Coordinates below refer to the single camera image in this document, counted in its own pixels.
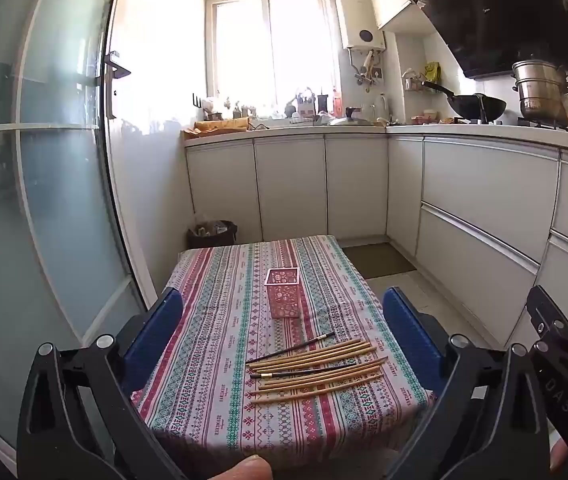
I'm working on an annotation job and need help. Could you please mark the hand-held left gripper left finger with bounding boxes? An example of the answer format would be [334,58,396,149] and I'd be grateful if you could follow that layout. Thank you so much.
[16,287,185,480]

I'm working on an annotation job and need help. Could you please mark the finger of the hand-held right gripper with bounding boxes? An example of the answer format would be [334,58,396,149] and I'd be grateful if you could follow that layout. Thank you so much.
[526,285,568,342]

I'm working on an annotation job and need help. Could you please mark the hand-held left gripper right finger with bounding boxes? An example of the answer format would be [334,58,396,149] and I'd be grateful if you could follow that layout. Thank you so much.
[383,286,550,480]

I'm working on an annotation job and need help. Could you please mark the row of bamboo chopsticks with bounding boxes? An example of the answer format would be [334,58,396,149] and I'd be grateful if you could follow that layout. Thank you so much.
[248,338,389,405]

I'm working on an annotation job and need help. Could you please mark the pink perforated utensil holder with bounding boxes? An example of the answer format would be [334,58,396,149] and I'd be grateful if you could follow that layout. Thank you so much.
[264,267,301,320]

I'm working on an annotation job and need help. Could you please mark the person's right hand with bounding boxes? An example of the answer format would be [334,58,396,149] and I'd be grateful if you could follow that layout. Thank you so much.
[549,439,568,469]

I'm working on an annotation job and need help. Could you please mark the person's left hand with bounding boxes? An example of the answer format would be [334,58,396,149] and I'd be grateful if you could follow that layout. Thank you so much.
[215,454,273,480]

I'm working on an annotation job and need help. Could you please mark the striped patterned tablecloth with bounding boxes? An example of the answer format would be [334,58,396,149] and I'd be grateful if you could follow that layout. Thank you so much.
[130,234,437,468]

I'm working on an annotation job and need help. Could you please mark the olive floor mat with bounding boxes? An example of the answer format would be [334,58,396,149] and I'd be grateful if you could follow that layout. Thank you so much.
[340,242,417,280]

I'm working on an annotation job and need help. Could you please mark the dark trash bin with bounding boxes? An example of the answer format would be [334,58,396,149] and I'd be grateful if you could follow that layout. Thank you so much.
[187,219,238,251]

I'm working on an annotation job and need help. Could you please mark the white cabinet with drawers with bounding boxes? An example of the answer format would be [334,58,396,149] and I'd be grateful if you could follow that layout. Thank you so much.
[386,132,568,356]

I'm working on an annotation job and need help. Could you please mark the frosted glass sliding door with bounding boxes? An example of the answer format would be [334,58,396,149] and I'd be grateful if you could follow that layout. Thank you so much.
[0,0,160,461]

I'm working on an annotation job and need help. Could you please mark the brown wooden board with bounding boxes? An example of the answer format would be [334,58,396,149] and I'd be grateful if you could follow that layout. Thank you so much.
[195,117,252,135]

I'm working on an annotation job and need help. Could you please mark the black wok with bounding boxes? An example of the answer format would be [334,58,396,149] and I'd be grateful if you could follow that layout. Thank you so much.
[421,81,507,122]

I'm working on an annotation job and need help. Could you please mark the steel steamer pot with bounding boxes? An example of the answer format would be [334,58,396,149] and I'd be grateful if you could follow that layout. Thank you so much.
[511,60,568,120]

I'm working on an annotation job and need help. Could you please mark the water heater pipes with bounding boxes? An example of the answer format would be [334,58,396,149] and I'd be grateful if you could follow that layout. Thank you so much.
[349,50,382,92]

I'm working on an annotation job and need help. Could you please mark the black range hood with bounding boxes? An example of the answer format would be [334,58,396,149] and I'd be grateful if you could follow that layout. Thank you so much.
[408,0,568,80]

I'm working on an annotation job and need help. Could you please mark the kitchen window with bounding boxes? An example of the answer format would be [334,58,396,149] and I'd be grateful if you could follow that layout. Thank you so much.
[205,0,340,111]

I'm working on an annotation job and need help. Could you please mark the white water heater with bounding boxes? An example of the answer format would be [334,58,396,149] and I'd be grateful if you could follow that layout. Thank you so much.
[335,0,386,53]

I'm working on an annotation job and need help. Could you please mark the dark door handle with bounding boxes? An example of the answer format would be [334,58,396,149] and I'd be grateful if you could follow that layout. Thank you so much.
[104,51,131,120]

